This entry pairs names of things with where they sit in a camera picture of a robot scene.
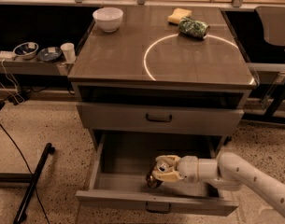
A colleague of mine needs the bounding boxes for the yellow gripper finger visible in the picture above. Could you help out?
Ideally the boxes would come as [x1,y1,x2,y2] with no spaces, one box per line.
[155,155,180,169]
[152,170,183,182]

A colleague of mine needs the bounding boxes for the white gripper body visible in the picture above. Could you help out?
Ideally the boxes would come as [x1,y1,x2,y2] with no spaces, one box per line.
[177,156,199,183]

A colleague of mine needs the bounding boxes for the orange soda can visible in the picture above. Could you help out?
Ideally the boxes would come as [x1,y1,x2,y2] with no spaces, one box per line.
[146,161,168,189]

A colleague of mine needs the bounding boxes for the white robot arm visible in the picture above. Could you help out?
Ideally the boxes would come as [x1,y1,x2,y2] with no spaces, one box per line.
[146,152,285,217]

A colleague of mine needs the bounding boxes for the open grey lower drawer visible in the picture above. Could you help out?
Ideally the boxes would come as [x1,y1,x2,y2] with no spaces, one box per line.
[77,132,237,217]

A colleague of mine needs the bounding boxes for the grey drawer cabinet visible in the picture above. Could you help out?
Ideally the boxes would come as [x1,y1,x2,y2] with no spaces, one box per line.
[67,5,256,142]

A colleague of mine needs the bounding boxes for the closed grey upper drawer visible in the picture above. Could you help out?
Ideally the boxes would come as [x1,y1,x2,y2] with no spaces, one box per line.
[77,103,244,136]

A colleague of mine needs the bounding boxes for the green crumpled can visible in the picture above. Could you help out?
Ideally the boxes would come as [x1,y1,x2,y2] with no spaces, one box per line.
[178,17,209,39]

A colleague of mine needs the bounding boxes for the yellow sponge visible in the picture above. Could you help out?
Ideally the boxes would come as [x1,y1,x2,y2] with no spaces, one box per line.
[167,8,192,24]

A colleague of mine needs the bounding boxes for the white paper cup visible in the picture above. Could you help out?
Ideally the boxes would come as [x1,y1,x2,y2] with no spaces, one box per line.
[60,43,76,63]

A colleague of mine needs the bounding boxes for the white bowl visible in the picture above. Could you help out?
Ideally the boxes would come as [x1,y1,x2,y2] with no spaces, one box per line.
[93,7,123,33]

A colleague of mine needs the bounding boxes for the grey side shelf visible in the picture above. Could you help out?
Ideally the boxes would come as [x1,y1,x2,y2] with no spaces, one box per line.
[0,58,73,76]

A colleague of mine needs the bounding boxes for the black stand leg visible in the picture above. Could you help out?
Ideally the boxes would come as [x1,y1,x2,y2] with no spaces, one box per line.
[0,143,55,224]

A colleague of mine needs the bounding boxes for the blue patterned bowl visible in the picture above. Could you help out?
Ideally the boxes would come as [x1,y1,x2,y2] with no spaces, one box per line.
[13,42,39,60]

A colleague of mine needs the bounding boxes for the white power strip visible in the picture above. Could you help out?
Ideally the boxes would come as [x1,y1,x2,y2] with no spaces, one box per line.
[0,51,14,59]

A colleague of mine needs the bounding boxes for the black cable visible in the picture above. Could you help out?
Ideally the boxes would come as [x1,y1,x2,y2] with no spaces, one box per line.
[0,118,51,224]

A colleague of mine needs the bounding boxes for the white cable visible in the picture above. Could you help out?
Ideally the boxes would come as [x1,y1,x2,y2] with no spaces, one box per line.
[0,59,24,105]

